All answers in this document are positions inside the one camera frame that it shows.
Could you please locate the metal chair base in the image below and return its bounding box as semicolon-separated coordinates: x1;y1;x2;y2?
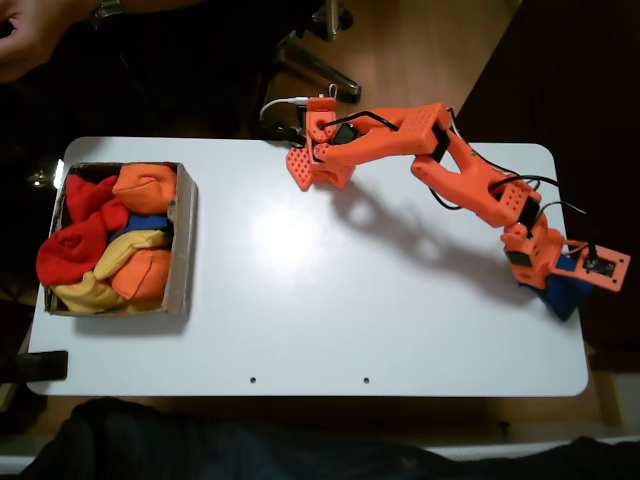
273;0;362;105

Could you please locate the orange gripper camera mount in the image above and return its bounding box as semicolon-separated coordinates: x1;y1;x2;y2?
548;242;632;292

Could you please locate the person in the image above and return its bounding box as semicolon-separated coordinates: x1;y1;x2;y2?
19;397;640;480

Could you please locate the cardboard box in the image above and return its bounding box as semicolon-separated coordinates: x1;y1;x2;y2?
43;160;200;317

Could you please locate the large blue bean bag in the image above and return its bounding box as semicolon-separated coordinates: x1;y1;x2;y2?
517;254;594;322

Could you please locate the black rectangular block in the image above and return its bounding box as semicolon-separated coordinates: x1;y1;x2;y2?
0;349;69;384

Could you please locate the black table clamp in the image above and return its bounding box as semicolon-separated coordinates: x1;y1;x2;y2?
259;119;307;150

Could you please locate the wristwatch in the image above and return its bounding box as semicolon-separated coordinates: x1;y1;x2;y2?
88;0;127;30

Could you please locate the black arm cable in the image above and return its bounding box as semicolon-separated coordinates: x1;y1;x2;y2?
319;107;597;269

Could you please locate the white cable with plug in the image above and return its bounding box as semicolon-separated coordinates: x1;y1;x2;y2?
258;94;312;122

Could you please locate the small blue bean bag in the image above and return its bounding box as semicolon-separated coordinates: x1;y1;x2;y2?
107;213;170;246

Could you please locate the person's hand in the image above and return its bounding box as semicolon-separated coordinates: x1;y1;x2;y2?
0;0;100;85

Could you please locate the orange bean bag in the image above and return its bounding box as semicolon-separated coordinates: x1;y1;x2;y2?
111;163;179;216
109;248;174;301

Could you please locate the red bean bag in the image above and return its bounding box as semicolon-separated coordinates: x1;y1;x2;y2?
64;173;132;234
36;219;111;287

